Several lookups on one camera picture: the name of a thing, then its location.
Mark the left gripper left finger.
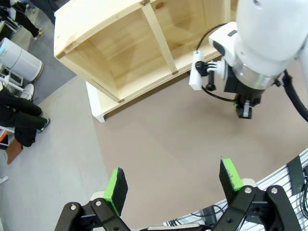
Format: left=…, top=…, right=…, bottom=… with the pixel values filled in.
left=54, top=167, right=137, bottom=231

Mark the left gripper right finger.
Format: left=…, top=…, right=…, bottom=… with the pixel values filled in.
left=213, top=157, right=301, bottom=231

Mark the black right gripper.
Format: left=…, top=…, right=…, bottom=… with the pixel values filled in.
left=223, top=67, right=263, bottom=119

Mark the white shelf foot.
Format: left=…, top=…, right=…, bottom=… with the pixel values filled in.
left=86, top=81, right=121, bottom=123

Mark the brown cardboard piece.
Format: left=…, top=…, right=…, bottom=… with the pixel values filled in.
left=5, top=139, right=24, bottom=165

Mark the seated person in black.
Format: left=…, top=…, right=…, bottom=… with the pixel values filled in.
left=0, top=83, right=51, bottom=148

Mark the light wooden shelf unit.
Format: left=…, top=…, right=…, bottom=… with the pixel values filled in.
left=54, top=0, right=238, bottom=104

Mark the white air purifier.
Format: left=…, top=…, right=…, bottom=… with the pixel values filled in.
left=0, top=37, right=44, bottom=83

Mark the standing person in black trousers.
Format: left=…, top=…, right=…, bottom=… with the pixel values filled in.
left=8, top=0, right=43, bottom=41

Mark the black sleeved cable bundle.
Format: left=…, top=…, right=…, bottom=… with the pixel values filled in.
left=282, top=69, right=308, bottom=122

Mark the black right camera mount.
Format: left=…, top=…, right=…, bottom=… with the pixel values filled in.
left=195, top=60, right=226, bottom=91

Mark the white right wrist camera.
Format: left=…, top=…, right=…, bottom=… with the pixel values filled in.
left=189, top=50, right=205, bottom=91

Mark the black rail bracket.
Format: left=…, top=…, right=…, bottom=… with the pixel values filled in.
left=285, top=155, right=304, bottom=196

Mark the black right camera cable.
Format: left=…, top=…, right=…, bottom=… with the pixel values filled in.
left=196, top=23, right=238, bottom=102

